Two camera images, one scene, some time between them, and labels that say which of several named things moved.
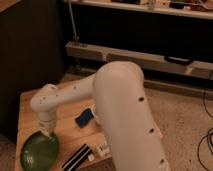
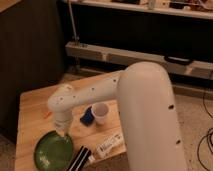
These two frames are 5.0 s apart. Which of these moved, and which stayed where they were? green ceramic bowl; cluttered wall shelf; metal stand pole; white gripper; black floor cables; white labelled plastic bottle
Moved: white gripper; green ceramic bowl
Stayed: white labelled plastic bottle; metal stand pole; black floor cables; cluttered wall shelf
